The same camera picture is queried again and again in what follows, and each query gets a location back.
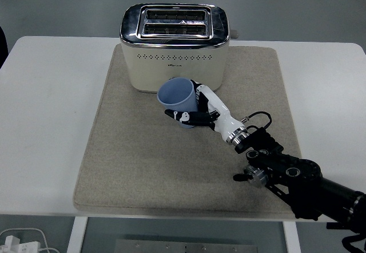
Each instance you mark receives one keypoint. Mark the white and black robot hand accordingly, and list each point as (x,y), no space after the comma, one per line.
(226,121)

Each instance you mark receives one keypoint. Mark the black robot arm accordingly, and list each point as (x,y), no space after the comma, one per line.
(303,181)

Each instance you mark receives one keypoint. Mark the grey metal plate with screws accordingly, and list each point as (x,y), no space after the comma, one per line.
(186,247)

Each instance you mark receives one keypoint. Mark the beige fabric table mat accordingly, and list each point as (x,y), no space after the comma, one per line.
(143,164)

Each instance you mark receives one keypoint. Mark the white table leg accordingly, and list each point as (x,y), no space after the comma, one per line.
(76,235)
(291,238)

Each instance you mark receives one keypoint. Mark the cream and chrome toaster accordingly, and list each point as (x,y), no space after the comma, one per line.
(174,64)

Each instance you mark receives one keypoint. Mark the white power strip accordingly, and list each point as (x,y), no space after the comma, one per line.
(20,246)

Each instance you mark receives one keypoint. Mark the blue ribbed plastic cup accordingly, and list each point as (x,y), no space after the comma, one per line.
(175,92)

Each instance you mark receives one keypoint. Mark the person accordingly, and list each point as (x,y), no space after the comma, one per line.
(3,47)

